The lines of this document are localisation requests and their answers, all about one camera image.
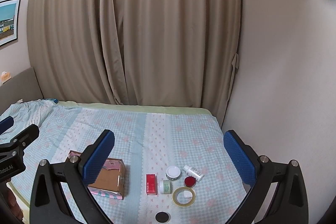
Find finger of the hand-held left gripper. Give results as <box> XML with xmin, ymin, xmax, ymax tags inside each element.
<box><xmin>0</xmin><ymin>116</ymin><xmax>15</xmax><ymax>134</ymax></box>
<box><xmin>7</xmin><ymin>124</ymin><xmax>40</xmax><ymax>148</ymax></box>

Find white jar black lid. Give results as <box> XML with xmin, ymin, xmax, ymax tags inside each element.
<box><xmin>155</xmin><ymin>211</ymin><xmax>170</xmax><ymax>223</ymax></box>

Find pale green mattress pad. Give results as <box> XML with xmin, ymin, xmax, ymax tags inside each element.
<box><xmin>56</xmin><ymin>101</ymin><xmax>212</xmax><ymax>116</ymax></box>

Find yellow tape roll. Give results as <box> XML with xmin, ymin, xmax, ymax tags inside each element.
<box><xmin>172</xmin><ymin>186</ymin><xmax>197</xmax><ymax>207</ymax></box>

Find grey bed headboard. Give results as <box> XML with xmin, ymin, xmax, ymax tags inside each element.
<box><xmin>0</xmin><ymin>67</ymin><xmax>44</xmax><ymax>116</ymax></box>

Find white pill bottle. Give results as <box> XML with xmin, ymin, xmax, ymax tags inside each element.
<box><xmin>183</xmin><ymin>165</ymin><xmax>205</xmax><ymax>182</ymax></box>

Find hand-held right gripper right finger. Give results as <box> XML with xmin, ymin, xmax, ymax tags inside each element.
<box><xmin>223</xmin><ymin>130</ymin><xmax>310</xmax><ymax>224</ymax></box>

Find patterned cardboard box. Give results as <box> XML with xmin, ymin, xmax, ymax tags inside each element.
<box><xmin>68</xmin><ymin>150</ymin><xmax>127</xmax><ymax>200</ymax></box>

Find red carton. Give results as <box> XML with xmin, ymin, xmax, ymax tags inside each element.
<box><xmin>146</xmin><ymin>174</ymin><xmax>158</xmax><ymax>196</ymax></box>

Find framed wall picture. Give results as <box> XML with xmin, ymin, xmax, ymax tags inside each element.
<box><xmin>0</xmin><ymin>0</ymin><xmax>21</xmax><ymax>47</ymax></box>

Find checked floral bedsheet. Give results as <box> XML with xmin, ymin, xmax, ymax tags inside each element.
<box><xmin>0</xmin><ymin>99</ymin><xmax>250</xmax><ymax>224</ymax></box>

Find person's left hand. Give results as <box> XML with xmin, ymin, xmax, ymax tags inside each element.
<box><xmin>0</xmin><ymin>179</ymin><xmax>25</xmax><ymax>222</ymax></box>

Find green label white lid jar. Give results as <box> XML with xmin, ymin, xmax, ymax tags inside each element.
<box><xmin>165</xmin><ymin>166</ymin><xmax>181</xmax><ymax>181</ymax></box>

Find pale green jar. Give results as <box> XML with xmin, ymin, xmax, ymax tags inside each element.
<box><xmin>160</xmin><ymin>179</ymin><xmax>173</xmax><ymax>194</ymax></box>

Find crumpled checked blanket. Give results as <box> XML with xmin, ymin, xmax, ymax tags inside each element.
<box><xmin>0</xmin><ymin>99</ymin><xmax>58</xmax><ymax>141</ymax></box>

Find beige curtain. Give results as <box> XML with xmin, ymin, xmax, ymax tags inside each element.
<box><xmin>26</xmin><ymin>0</ymin><xmax>242</xmax><ymax>119</ymax></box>

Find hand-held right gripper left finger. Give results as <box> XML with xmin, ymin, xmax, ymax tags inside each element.
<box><xmin>28</xmin><ymin>130</ymin><xmax>116</xmax><ymax>224</ymax></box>

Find orange tissue box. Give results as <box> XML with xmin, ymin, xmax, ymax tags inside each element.
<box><xmin>0</xmin><ymin>70</ymin><xmax>12</xmax><ymax>83</ymax></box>

